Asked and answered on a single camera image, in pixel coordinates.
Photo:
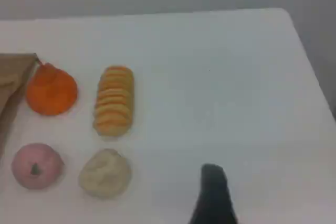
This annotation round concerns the orange tangerine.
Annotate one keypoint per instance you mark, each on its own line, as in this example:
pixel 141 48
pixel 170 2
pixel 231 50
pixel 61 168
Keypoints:
pixel 52 93

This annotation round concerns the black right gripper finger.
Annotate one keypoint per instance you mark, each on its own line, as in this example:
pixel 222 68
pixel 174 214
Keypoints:
pixel 214 197

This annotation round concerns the beige egg yolk pastry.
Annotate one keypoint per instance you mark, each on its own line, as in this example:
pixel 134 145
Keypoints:
pixel 105 172

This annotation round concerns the long ridged bread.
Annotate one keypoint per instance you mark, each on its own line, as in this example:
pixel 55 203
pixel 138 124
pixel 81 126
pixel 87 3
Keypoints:
pixel 114 100

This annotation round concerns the pink round fruit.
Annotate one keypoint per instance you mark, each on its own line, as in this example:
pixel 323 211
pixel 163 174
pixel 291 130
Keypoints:
pixel 36 165

